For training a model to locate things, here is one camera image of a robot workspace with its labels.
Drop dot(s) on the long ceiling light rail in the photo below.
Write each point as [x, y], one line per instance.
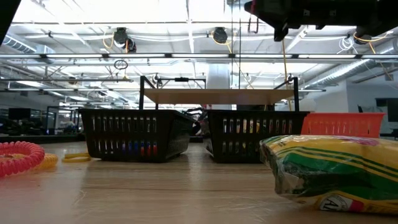
[140, 56]

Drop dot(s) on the black computer monitor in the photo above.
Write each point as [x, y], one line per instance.
[19, 113]
[393, 110]

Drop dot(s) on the dark background table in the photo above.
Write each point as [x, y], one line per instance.
[46, 139]

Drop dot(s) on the white globe lamp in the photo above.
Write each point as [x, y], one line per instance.
[309, 105]

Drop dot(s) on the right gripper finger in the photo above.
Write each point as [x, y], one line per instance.
[264, 7]

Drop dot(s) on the grey draped cover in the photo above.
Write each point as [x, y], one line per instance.
[373, 109]

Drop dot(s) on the silver ventilation duct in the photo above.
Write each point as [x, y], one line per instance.
[23, 45]
[342, 71]

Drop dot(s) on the wooden shelf riser black legs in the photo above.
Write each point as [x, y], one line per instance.
[217, 96]

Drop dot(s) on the yellow rubber band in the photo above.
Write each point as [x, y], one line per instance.
[76, 158]

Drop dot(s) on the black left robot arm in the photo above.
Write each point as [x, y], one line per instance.
[4, 12]

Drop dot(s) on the orange slotted plastic basket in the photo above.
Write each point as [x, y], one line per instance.
[342, 124]

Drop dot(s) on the black slotted plastic basket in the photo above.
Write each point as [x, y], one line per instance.
[255, 115]
[127, 116]

